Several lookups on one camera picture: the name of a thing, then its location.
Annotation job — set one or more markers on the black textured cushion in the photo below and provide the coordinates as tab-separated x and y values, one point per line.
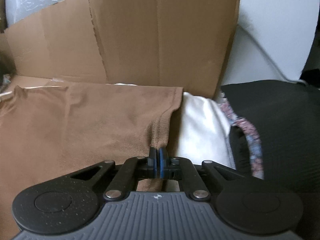
286	118

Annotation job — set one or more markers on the white patterned bed sheet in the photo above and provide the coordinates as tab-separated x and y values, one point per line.
200	131

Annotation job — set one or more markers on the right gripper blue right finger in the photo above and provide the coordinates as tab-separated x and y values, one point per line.
163	163

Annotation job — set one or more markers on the brown cat print t-shirt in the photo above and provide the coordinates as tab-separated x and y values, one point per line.
50	131

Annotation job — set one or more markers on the flattened brown cardboard box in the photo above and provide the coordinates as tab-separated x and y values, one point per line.
174	43

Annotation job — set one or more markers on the floral patterned fabric strip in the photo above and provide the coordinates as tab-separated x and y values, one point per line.
245	142

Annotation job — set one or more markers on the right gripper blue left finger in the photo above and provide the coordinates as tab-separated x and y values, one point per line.
152	163

